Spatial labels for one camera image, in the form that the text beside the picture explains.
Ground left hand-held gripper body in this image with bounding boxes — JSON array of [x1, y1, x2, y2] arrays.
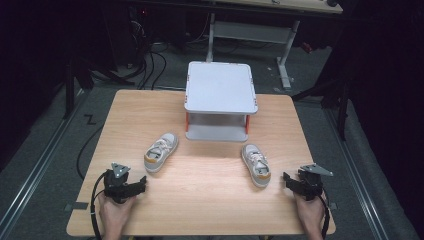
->
[[103, 162, 142, 205]]

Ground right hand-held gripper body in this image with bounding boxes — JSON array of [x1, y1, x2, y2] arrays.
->
[[295, 162, 335, 202]]

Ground white sneaker with orange heel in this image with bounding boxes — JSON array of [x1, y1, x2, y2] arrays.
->
[[240, 143, 272, 189], [143, 132, 180, 174]]

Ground white two-tier shoe rack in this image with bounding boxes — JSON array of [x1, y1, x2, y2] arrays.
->
[[183, 60, 259, 143]]

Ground person's left hand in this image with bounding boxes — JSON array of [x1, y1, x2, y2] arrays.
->
[[97, 192, 138, 235]]

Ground person's right hand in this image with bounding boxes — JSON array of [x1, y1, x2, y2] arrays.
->
[[294, 192, 327, 235]]

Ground grey tape strip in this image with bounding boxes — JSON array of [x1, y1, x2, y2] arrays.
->
[[64, 201, 90, 213]]

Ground black metal stand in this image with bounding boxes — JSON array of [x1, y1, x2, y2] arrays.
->
[[62, 54, 96, 120], [291, 74, 353, 142]]

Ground desk with white metal legs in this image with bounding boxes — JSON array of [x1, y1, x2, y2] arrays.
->
[[204, 0, 344, 92]]

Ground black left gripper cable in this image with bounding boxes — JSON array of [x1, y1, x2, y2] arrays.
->
[[89, 170, 112, 240]]

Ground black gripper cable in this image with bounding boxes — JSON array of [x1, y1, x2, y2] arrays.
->
[[318, 192, 332, 240], [89, 170, 112, 240]]

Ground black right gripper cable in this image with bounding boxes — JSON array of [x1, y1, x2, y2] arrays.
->
[[318, 192, 332, 240]]

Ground metal floor rail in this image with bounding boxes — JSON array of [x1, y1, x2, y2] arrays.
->
[[323, 105, 389, 240], [0, 89, 88, 234]]

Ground thin black floor cable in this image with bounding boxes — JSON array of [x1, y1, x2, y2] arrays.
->
[[76, 123, 105, 181]]

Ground bundle of black floor cables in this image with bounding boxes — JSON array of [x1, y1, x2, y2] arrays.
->
[[128, 13, 168, 91]]

